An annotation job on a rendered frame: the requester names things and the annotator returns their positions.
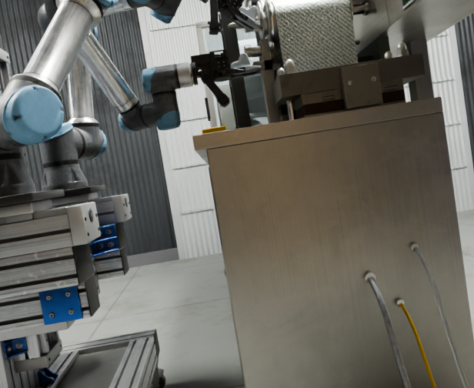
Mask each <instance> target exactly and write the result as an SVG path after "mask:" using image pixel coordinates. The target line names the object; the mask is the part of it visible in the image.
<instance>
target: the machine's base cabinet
mask: <svg viewBox="0 0 474 388"><path fill-rule="evenodd" d="M206 152H207V156H208V161H209V175H210V180H211V185H212V194H213V199H214V204H215V213H216V218H217V223H218V228H219V237H220V242H221V247H222V255H223V260H224V265H225V269H224V270H225V277H226V279H227V284H228V289H229V298H230V303H231V307H232V316H233V321H234V327H235V335H236V340H237V345H238V350H239V359H240V363H241V368H242V378H243V383H244V387H245V388H404V386H403V383H402V379H401V376H400V374H399V369H398V367H397V364H396V359H395V357H394V353H393V351H392V346H391V343H390V340H389V334H388V332H387V329H386V325H385V321H384V319H383V316H382V312H381V309H380V307H379V304H378V301H377V299H376V295H375V293H374V292H373V290H372V287H371V286H370V284H369V283H367V282H366V281H365V280H364V278H363V276H364V274H365V273H367V272H371V273H373V274H375V276H376V283H377V285H378V287H379V289H380V291H381V293H382V296H383V299H384V300H385V303H386V307H387V309H388V311H389V315H390V319H391V321H392V325H393V329H394V331H395V335H396V339H397V342H398V345H399V350H400V353H401V355H402V360H403V362H404V366H405V368H406V372H407V375H408V378H409V382H410V384H411V387H412V388H432V384H431V382H430V379H429V375H428V373H427V370H426V366H425V364H424V361H423V358H422V354H421V352H420V349H419V345H418V343H417V340H416V337H415V335H414V332H413V331H412V327H411V326H410V323H409V321H408V319H407V317H406V315H405V313H404V312H403V310H402V308H401V307H398V306H397V305H396V304H395V301H396V299H398V298H400V299H402V300H403V301H404V303H405V304H404V307H405V308H406V310H407V311H408V313H409V315H410V317H411V319H412V321H413V323H414V325H415V327H416V330H417V333H418V334H419V338H420V340H421V343H422V347H423V349H424V352H425V355H426V359H427V361H428V364H429V368H430V370H431V373H432V377H433V379H434V381H435V384H436V388H464V386H463V384H462V380H461V377H460V375H459V371H458V369H457V366H456V362H455V360H454V357H453V354H452V351H451V348H450V345H449V341H448V338H447V335H446V331H445V328H444V325H443V322H442V317H441V315H440V311H439V307H438V304H437V302H436V297H435V294H434V292H433V289H432V285H431V283H430V281H429V277H428V275H427V273H426V270H425V268H424V265H423V264H422V261H421V260H420V258H419V256H418V255H417V254H416V252H413V251H412V250H410V248H409V245H410V244H411V243H417V244H419V251H420V252H421V253H422V254H423V256H424V258H425V260H426V262H427V263H428V266H429V268H430V270H431V273H432V276H433V278H434V280H435V283H436V286H437V289H438V291H439V295H440V298H441V300H442V305H443V309H444V311H445V314H446V319H447V322H448V324H449V329H450V332H451V334H452V339H453V342H454V344H455V347H456V351H457V353H458V356H459V360H460V363H461V365H462V369H463V372H464V374H465V377H466V380H467V383H468V385H469V388H474V337H473V331H472V320H471V314H470V308H469V297H468V292H467V285H466V274H465V269H464V263H463V257H462V246H461V240H460V234H459V224H458V217H457V211H456V201H455V195H454V188H453V183H452V172H451V166H450V160H449V150H448V143H447V138H446V127H445V121H444V115H443V112H437V113H432V114H427V115H418V116H413V117H408V118H402V119H393V120H388V121H383V122H374V123H369V124H364V125H354V126H350V127H345V128H339V129H330V130H325V131H320V132H311V133H306V134H301V135H291V136H286V137H282V138H277V139H267V140H262V141H257V142H248V143H242V144H238V145H229V146H223V147H218V148H214V149H207V150H206Z"/></svg>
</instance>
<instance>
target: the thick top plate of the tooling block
mask: <svg viewBox="0 0 474 388"><path fill-rule="evenodd" d="M375 62H378V68H379V78H380V82H388V81H393V80H399V79H402V80H403V85H405V84H407V83H409V82H411V81H413V80H415V79H418V78H420V77H422V76H424V75H425V68H424V62H423V56H422V53H419V54H414V55H404V56H399V57H394V58H389V59H380V60H374V61H369V62H360V63H354V64H349V65H340V66H334V67H329V68H323V69H314V70H308V71H304V72H294V73H289V74H284V75H279V76H278V78H277V79H276V80H275V82H274V83H273V85H272V94H273V98H274V104H275V105H284V104H287V103H286V100H290V99H294V101H295V100H296V99H297V98H298V97H299V96H300V95H304V94H309V93H314V92H324V91H329V90H334V89H341V88H342V83H341V79H340V73H339V70H340V69H341V68H345V67H349V66H355V65H364V64H369V63H375Z"/></svg>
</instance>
